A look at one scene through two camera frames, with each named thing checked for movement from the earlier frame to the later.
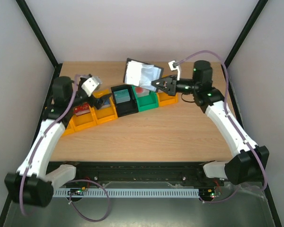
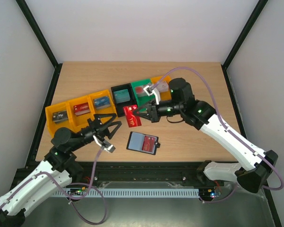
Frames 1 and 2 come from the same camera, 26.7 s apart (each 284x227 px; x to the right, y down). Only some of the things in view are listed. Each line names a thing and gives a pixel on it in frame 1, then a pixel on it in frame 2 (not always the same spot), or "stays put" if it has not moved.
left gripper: x=93 y=103 -> x=97 y=127
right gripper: x=171 y=85 -> x=153 y=112
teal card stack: x=122 y=96 stays put
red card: x=85 y=106 stays put
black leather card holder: x=141 y=74 -> x=143 y=143
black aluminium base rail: x=96 y=172 stays put
